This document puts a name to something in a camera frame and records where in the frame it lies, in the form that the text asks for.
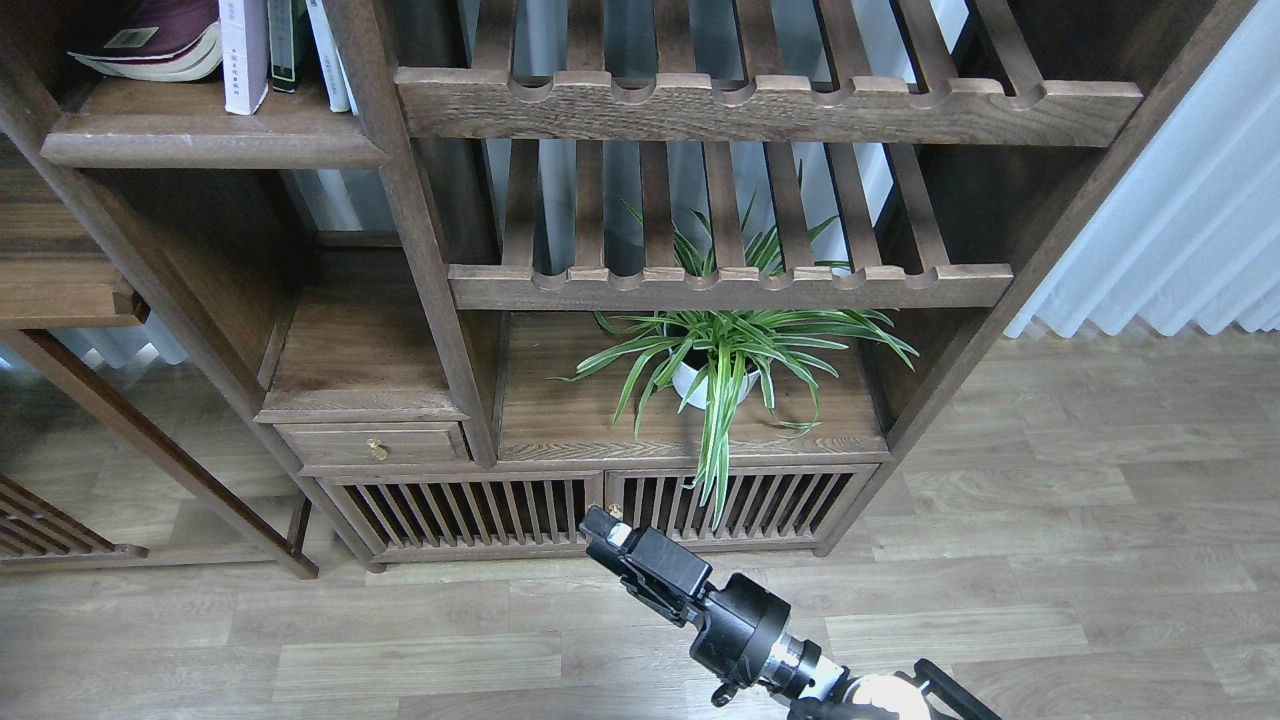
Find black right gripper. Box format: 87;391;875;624
579;505;846;708

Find pale lilac book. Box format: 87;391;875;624
218;1;270;117

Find maroon book white characters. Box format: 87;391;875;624
67;1;223;82

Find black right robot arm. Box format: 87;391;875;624
579;506;997;719

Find white plant pot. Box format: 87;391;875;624
672;350;762;410

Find green spider plant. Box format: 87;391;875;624
556;160;920;530

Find brass drawer knob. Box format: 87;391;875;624
366;438;390;462

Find dark wooden bookshelf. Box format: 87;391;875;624
3;1;1260;571

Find white thin book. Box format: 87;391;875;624
306;0;358;115

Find white pleated curtain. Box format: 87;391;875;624
1005;1;1279;338

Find wooden side rack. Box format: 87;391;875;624
1;475;150;570

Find green spine book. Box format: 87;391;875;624
266;0;310;94

